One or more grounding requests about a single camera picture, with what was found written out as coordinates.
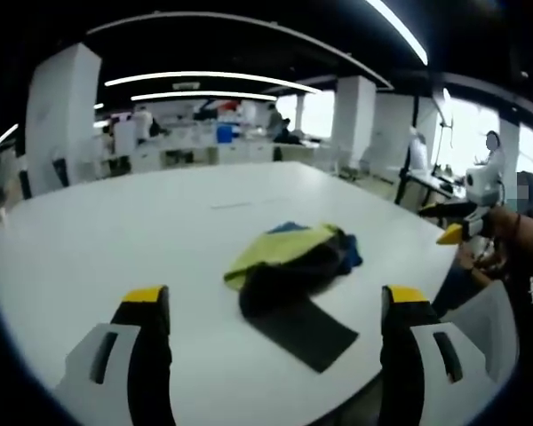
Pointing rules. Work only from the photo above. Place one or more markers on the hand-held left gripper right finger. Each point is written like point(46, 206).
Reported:
point(404, 355)

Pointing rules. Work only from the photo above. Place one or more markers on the row of white counters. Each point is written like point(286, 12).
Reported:
point(231, 153)

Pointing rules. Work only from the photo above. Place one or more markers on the blue box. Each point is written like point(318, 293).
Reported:
point(224, 134)

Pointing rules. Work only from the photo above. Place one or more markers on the long ceiling light strip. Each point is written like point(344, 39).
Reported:
point(204, 94)
point(402, 31)
point(204, 76)

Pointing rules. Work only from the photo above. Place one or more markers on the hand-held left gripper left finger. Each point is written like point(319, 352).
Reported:
point(153, 355)

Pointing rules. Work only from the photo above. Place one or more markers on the black cloth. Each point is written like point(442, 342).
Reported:
point(320, 341)

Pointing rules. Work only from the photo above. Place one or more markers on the yellow-green black blue garment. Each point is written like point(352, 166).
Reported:
point(288, 248)

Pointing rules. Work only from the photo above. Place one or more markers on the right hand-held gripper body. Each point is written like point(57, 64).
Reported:
point(484, 186)

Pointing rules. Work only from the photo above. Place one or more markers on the white desk with black legs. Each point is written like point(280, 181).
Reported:
point(431, 182)

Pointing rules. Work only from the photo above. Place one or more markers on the person's right hand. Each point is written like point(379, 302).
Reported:
point(499, 226)

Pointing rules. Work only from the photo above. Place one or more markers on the person's leg in jeans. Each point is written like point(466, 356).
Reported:
point(459, 288)

